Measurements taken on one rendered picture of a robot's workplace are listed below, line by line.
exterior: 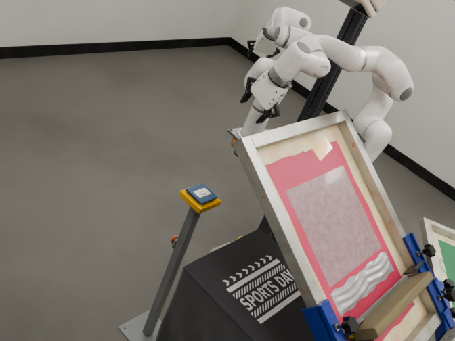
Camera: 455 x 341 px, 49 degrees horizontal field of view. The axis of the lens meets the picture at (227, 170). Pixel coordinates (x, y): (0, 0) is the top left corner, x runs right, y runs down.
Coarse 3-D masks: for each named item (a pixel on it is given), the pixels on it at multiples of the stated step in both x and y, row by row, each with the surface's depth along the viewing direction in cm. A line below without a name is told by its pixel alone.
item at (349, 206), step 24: (336, 144) 170; (336, 168) 165; (336, 192) 160; (360, 192) 169; (336, 216) 155; (360, 216) 164; (360, 240) 159; (384, 240) 168; (360, 264) 155; (384, 288) 158
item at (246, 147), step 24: (312, 120) 160; (336, 120) 169; (240, 144) 135; (264, 144) 140; (360, 144) 174; (264, 168) 136; (360, 168) 174; (264, 192) 133; (384, 192) 173; (384, 216) 172; (288, 240) 132; (288, 264) 133; (408, 264) 170; (312, 288) 131; (432, 312) 168; (408, 336) 156
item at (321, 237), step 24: (288, 168) 149; (312, 168) 156; (288, 192) 144; (312, 192) 152; (312, 216) 148; (312, 240) 144; (336, 240) 151; (312, 264) 140; (336, 264) 147; (336, 312) 139; (360, 312) 146; (384, 336) 149
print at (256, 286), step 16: (272, 256) 195; (240, 272) 182; (256, 272) 185; (272, 272) 187; (288, 272) 190; (240, 288) 175; (256, 288) 178; (272, 288) 181; (288, 288) 183; (256, 304) 172; (272, 304) 174; (288, 304) 177
